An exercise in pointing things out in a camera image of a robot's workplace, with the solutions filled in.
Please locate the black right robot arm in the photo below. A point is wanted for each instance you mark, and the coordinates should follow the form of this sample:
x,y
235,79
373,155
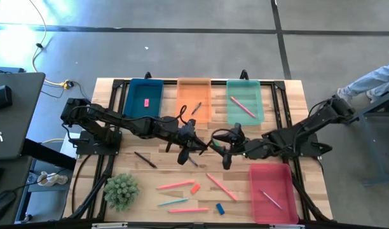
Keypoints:
x,y
309,127

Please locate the dark blue crayon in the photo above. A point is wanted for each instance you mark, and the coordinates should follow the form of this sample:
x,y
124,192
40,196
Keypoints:
x,y
194,162

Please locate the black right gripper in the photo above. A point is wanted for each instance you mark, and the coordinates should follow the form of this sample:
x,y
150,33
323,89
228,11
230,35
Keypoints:
x,y
234,140

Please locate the black desk beam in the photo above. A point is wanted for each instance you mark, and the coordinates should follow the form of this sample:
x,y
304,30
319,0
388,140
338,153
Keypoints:
x,y
48,156

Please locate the orange eraser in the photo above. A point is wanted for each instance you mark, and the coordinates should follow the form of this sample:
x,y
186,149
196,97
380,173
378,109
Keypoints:
x,y
195,188

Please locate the pink pen orange cap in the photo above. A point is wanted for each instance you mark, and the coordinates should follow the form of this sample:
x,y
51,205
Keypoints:
x,y
188,210

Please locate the silver metal bracket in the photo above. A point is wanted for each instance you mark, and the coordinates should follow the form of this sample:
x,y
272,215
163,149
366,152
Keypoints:
x,y
108,225
288,226

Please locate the teal pen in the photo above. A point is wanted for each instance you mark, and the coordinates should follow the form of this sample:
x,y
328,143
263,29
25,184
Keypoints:
x,y
173,202

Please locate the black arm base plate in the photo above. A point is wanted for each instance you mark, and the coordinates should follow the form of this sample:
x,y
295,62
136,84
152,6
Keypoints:
x,y
83,149
310,136

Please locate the pink pencil orange tip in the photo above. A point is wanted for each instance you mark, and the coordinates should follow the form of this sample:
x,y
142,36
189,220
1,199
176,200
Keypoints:
x,y
242,107
175,184

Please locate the black box device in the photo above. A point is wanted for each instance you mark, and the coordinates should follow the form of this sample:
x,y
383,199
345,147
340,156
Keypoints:
x,y
0,98

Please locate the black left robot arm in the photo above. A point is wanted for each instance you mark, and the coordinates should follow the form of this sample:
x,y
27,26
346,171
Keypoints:
x,y
118,119

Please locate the black computer mouse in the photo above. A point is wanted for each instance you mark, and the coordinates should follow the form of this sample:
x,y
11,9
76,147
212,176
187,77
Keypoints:
x,y
2,205

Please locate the black aluminium table frame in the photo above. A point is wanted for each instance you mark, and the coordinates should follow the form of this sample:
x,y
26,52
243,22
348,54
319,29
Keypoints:
x,y
275,108

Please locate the blue plastic bin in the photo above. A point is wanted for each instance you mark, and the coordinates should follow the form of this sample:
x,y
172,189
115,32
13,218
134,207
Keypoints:
x,y
140,92

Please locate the black pen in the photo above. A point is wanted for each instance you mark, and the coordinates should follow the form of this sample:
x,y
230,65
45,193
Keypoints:
x,y
145,159
201,152

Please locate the dark grey desk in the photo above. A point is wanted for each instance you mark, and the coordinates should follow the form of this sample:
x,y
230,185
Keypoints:
x,y
16,121

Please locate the teal translucent bin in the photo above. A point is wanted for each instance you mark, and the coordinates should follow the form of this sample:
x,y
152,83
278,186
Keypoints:
x,y
245,119

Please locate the purple pen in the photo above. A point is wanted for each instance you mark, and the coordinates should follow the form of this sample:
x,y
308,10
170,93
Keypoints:
x,y
270,199

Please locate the person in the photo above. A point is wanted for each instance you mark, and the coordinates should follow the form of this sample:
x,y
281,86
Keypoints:
x,y
372,81

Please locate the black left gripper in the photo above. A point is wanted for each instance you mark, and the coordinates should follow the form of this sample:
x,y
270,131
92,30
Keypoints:
x,y
187,135

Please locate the green artificial plant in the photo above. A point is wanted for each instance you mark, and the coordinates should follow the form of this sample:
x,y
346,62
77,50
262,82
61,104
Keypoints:
x,y
121,192

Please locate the grey metal cart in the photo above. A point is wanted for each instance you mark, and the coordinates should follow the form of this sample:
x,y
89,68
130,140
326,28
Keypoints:
x,y
369,146

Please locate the pink pencil grey tip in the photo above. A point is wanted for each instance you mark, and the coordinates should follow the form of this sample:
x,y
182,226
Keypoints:
x,y
221,187

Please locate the red translucent bin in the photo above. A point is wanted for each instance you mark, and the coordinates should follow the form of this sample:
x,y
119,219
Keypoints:
x,y
277,178

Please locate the blue eraser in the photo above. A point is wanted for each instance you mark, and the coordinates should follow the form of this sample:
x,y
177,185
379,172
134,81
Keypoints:
x,y
220,209

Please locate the pink eraser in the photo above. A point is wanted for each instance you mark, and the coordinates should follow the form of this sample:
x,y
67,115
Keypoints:
x,y
146,102

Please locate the yellow plug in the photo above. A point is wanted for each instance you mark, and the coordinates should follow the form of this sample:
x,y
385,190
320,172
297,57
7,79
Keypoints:
x,y
66,84

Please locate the orange translucent bin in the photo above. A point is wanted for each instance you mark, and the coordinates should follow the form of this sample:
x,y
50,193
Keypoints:
x,y
193,92

